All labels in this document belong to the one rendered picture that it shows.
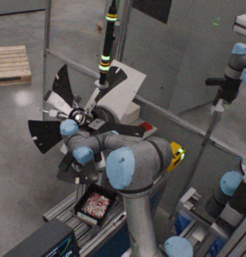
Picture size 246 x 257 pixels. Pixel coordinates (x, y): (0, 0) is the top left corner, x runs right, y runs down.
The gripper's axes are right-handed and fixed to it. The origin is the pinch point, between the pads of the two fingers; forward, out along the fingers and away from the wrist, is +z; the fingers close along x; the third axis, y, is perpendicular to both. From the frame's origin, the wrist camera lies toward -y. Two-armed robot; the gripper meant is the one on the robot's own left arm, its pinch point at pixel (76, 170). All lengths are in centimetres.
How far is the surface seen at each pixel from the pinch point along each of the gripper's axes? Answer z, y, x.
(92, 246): 14.3, -22.9, -29.2
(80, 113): -11.4, 22.9, 17.3
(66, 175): 7.7, -3.4, 6.3
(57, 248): -29, -38, -32
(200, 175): 67, 76, -43
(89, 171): 9.4, 6.7, -1.2
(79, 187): 65, 11, 22
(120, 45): 1, 96, 49
